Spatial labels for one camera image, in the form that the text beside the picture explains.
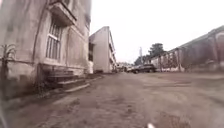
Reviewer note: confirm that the pale multi-storey building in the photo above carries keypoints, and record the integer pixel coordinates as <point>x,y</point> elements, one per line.
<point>101,50</point>

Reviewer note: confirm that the dark parked vehicle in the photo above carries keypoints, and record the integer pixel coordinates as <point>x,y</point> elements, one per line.
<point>143,68</point>

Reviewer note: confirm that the brown dirt road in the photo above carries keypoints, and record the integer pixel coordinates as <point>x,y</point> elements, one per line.
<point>133,100</point>

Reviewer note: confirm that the tall tree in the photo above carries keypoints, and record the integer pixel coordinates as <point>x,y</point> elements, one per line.
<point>155,50</point>

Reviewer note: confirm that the concrete steps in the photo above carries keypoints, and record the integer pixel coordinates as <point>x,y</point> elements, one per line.
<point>63,81</point>

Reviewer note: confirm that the robot's own part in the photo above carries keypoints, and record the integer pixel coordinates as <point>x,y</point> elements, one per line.
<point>150,126</point>

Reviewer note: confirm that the weathered grey building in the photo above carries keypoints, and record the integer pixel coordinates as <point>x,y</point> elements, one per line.
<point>36,36</point>

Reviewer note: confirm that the small bare plant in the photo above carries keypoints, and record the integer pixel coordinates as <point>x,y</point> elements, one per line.
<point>6,58</point>

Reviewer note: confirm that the old reddish wall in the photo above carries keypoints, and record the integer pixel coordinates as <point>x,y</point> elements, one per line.
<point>196,53</point>

